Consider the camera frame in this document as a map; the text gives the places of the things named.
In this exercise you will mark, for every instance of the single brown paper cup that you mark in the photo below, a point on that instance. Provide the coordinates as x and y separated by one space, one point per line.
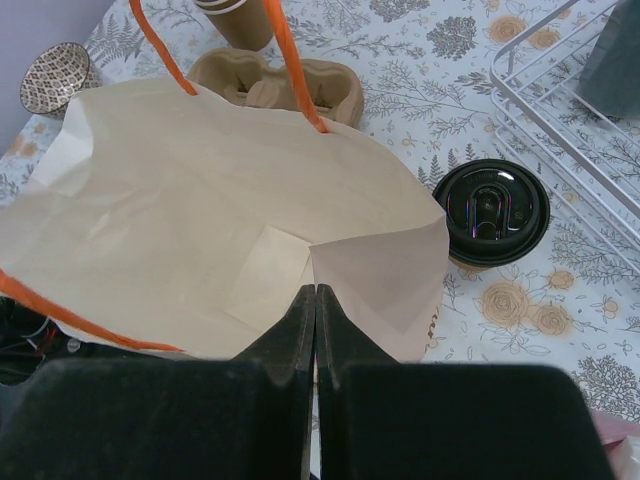
470 268

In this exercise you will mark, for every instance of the pink straw holder cup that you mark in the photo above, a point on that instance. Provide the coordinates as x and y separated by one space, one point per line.
620 438

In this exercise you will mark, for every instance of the white wire dish rack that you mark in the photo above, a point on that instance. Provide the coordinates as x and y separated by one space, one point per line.
536 75

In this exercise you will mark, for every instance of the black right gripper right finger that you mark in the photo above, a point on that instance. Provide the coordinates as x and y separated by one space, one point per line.
383 419

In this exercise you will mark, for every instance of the patterned ceramic bowl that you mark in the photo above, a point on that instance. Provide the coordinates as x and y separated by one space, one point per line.
55 77

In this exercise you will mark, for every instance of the stack of brown paper cups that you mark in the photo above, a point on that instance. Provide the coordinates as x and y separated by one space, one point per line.
242 23

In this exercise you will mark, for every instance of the dark teal ceramic cup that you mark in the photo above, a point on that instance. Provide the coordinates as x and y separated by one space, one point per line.
609 81

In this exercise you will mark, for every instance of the stacked brown pulp cup carriers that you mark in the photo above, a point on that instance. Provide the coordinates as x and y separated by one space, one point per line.
244 78

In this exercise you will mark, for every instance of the floral paper table mat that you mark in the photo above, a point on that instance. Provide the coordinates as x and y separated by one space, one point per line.
424 66

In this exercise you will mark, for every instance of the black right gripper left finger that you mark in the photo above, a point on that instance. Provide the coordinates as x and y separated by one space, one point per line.
143 417

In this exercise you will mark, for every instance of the black plastic cup lid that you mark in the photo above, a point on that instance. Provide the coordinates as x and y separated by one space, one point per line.
497 212

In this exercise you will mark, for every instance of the printed kraft paper bag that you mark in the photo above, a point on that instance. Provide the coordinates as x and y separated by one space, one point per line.
165 218

